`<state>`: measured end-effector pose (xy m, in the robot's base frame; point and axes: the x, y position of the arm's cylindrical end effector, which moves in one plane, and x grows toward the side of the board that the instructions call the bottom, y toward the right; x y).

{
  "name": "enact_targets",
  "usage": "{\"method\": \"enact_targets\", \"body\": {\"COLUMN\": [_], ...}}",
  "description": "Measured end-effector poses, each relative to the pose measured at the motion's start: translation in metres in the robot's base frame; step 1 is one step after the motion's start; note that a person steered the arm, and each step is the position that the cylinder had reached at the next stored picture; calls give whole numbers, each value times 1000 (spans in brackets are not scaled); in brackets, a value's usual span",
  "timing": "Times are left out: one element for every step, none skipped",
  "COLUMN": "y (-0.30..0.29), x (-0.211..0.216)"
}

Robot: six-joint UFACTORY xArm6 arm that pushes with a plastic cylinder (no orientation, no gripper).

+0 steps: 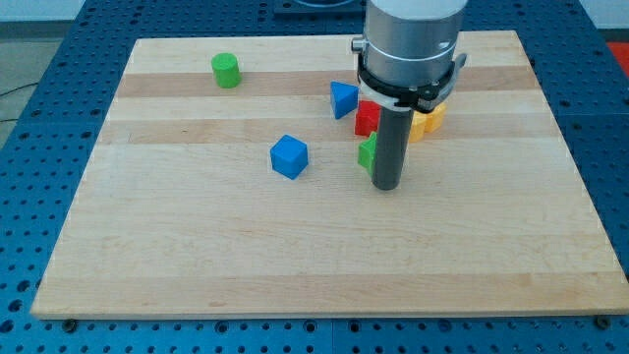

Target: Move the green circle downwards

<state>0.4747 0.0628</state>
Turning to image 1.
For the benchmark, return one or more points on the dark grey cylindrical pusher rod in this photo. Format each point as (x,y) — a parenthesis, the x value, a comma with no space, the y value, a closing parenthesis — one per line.
(390,147)

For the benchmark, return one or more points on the blue cube block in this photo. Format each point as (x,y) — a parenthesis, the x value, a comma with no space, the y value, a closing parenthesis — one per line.
(289,157)

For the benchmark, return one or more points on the green star-shaped block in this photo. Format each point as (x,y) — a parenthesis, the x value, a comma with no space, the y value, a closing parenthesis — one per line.
(366,152)

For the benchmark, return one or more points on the yellow block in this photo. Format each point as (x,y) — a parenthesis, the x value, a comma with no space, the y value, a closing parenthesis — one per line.
(426,122)

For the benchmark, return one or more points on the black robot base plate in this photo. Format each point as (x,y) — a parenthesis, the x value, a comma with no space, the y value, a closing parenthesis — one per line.
(327,8)

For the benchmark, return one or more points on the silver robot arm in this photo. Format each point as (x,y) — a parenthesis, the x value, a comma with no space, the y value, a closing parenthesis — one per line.
(406,64)

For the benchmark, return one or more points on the wooden board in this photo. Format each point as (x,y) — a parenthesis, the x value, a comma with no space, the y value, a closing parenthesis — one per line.
(179,214)

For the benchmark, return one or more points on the black clamp ring mount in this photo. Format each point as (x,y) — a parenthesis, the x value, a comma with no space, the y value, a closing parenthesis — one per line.
(423,99)

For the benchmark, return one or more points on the green cylinder block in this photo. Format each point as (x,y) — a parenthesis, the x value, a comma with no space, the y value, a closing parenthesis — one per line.
(225,70)

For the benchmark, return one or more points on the blue triangular prism block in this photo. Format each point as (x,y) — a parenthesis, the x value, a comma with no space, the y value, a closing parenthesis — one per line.
(343,99)

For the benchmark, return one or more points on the red block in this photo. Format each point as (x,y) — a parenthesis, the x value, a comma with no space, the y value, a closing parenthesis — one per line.
(367,118)

